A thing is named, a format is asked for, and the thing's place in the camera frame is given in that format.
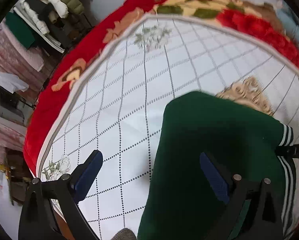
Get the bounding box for green folded cloth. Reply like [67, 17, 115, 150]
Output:
[5, 12, 35, 49]

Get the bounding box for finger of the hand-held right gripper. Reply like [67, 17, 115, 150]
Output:
[275, 143, 299, 160]

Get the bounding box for person's left forearm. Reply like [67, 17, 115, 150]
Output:
[112, 228, 137, 240]

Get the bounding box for green white varsity jacket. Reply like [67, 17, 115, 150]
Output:
[137, 91, 297, 240]

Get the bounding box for white cloth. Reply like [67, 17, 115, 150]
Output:
[0, 69, 29, 93]

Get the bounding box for blue duvet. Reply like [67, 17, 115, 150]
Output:
[276, 0, 299, 64]

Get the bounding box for red floral blanket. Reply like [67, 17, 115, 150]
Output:
[23, 0, 299, 178]

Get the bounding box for pile of clothes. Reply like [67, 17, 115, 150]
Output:
[5, 0, 95, 53]

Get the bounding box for pink quilted cover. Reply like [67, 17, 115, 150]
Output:
[0, 25, 45, 98]

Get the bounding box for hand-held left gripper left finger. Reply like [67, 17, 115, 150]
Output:
[18, 149, 104, 240]

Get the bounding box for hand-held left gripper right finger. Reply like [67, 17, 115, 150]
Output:
[199, 152, 284, 240]

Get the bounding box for white quilted mat grey border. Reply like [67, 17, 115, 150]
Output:
[37, 14, 299, 240]

